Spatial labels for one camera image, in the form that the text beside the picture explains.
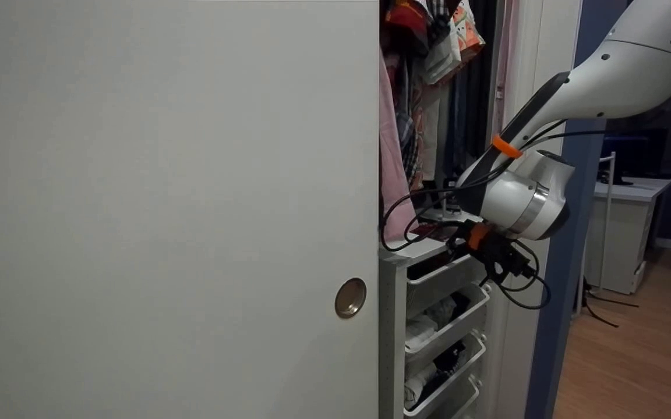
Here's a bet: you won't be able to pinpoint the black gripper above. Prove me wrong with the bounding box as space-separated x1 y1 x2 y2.
465 225 539 287

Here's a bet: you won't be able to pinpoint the round metal door handle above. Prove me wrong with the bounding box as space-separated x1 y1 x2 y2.
330 275 370 321

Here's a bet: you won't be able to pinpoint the orange cable strap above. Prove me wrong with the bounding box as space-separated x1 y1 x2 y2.
490 134 525 163

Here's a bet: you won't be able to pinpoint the thin pink hanging garment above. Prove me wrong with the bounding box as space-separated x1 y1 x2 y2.
378 51 416 245

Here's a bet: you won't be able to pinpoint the dark monitor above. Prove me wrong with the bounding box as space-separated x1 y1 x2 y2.
606 126 671 187

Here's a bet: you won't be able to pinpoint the red black magazine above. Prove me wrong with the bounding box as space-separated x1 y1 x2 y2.
409 206 470 242

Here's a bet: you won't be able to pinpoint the white wardrobe frame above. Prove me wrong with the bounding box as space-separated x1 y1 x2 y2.
490 0 588 419

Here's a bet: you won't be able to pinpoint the dark hanging garments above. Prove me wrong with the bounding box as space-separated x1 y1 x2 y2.
379 0 500 206

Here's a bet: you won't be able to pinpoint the orange wrist adapter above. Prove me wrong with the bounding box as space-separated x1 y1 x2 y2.
465 222 496 255

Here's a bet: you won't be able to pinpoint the white thin stand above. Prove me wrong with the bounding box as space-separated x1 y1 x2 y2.
597 149 619 298

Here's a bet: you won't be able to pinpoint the pink hanging shirt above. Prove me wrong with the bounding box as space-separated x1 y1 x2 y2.
493 0 525 136

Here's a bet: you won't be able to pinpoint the orange patterned hanging shirt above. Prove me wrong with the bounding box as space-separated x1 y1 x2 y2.
446 0 486 65

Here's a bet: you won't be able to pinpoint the white desk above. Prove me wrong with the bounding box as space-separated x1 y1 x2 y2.
584 172 671 298

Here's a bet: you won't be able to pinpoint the white drawer unit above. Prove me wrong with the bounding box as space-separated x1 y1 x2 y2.
378 236 500 419

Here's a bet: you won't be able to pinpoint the white sliding closet door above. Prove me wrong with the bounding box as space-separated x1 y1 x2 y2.
0 0 381 419

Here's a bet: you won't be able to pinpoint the black white patterned cloth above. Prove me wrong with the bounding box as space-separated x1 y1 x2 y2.
409 343 470 391

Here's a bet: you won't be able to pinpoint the white folded cloth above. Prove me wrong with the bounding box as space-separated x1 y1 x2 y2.
406 295 463 339

